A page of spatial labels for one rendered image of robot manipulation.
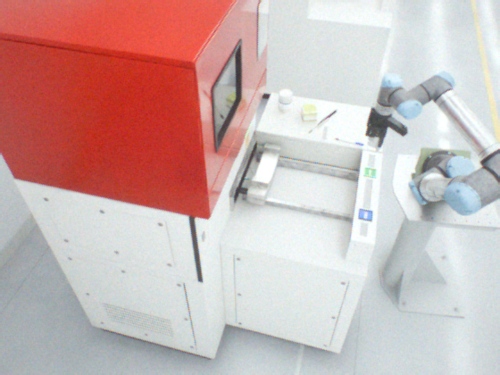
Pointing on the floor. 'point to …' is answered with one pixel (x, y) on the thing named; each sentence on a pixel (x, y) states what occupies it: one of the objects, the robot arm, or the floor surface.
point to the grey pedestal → (420, 274)
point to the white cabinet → (288, 298)
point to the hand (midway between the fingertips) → (379, 149)
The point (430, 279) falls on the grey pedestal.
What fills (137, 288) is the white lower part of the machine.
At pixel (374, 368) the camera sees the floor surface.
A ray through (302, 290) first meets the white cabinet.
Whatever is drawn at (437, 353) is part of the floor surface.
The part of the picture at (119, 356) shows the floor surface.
